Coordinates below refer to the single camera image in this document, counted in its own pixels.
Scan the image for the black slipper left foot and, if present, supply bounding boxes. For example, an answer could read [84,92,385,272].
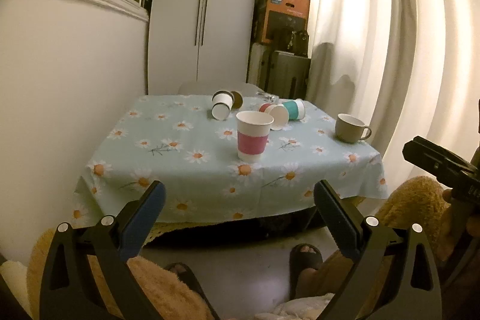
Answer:
[165,262,221,320]

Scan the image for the black slipper right foot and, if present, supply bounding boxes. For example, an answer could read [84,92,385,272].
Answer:
[289,244,323,300]

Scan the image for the red white paper cup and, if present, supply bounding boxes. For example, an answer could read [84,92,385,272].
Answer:
[259,103,290,131]

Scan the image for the pink banded paper cup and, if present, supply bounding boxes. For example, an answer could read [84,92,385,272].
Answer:
[236,110,274,163]

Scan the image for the brown kraft paper cup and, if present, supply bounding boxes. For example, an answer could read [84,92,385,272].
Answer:
[231,90,243,110]

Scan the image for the cream curtain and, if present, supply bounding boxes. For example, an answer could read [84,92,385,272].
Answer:
[307,0,479,189]

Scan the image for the teal banded paper cup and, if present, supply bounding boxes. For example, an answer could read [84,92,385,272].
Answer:
[281,98,306,121]

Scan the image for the black slipper foot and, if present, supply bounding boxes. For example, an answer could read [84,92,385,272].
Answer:
[289,244,323,300]
[165,262,221,320]

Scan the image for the beige ceramic mug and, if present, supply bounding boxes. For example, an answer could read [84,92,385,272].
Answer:
[334,114,373,144]

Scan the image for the orange cardboard box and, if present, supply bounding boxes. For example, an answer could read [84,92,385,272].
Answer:
[252,0,310,45]

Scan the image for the person's right hand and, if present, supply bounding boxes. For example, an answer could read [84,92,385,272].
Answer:
[435,189,479,265]

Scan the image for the white wardrobe cabinet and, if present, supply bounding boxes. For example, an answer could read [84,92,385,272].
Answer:
[147,0,254,95]

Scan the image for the clear glass cup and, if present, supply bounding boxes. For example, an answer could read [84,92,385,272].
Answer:
[256,92,279,104]

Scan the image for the daisy print tablecloth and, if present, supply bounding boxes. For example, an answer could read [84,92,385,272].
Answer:
[72,95,389,226]

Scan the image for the grey suitcase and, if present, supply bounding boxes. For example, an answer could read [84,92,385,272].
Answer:
[247,43,311,99]

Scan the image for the white black-rimmed paper cup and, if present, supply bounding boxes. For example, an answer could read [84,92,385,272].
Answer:
[211,90,234,121]

